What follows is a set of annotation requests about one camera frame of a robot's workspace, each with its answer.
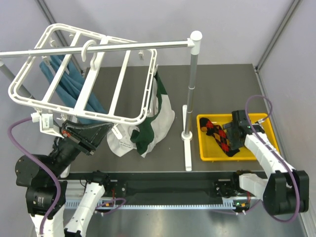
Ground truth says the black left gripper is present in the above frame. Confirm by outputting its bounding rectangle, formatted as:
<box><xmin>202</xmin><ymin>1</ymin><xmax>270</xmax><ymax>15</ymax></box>
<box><xmin>48</xmin><ymin>117</ymin><xmax>114</xmax><ymax>178</ymax></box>

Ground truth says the red black argyle sock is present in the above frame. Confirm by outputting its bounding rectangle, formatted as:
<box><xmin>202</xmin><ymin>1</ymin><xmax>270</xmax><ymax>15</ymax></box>
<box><xmin>199</xmin><ymin>117</ymin><xmax>240</xmax><ymax>157</ymax></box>

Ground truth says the white and green cloth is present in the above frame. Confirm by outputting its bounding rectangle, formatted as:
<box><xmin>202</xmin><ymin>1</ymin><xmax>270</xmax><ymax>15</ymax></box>
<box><xmin>107</xmin><ymin>73</ymin><xmax>175</xmax><ymax>158</ymax></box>

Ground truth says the white plastic clip hanger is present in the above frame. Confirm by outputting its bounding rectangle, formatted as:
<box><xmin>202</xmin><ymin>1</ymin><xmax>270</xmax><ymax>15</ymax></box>
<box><xmin>0</xmin><ymin>23</ymin><xmax>162</xmax><ymax>125</ymax></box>

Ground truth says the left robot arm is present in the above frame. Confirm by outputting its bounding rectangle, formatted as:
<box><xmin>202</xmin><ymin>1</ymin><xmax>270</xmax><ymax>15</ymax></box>
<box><xmin>15</xmin><ymin>120</ymin><xmax>114</xmax><ymax>237</ymax></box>

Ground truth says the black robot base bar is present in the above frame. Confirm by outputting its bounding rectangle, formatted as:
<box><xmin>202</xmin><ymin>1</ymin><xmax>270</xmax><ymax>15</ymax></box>
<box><xmin>69</xmin><ymin>171</ymin><xmax>242</xmax><ymax>205</ymax></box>

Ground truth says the yellow plastic tray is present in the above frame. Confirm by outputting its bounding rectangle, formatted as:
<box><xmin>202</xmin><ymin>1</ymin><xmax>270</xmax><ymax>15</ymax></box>
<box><xmin>196</xmin><ymin>113</ymin><xmax>280</xmax><ymax>162</ymax></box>

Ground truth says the teal blue towel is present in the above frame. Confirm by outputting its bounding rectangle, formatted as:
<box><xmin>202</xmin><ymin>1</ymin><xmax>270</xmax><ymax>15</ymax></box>
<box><xmin>39</xmin><ymin>55</ymin><xmax>106</xmax><ymax>114</ymax></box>

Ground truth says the white metal clothes rack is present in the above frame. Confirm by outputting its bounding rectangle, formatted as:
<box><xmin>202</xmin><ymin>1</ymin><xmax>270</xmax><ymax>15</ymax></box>
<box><xmin>0</xmin><ymin>30</ymin><xmax>204</xmax><ymax>178</ymax></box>

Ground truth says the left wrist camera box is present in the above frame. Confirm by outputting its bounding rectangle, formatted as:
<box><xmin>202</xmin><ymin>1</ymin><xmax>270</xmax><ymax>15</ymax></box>
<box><xmin>31</xmin><ymin>112</ymin><xmax>63</xmax><ymax>137</ymax></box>

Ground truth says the white cable duct strip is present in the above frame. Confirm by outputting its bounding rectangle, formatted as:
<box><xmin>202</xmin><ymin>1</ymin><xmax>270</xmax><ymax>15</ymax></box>
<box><xmin>65</xmin><ymin>199</ymin><xmax>248</xmax><ymax>210</ymax></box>

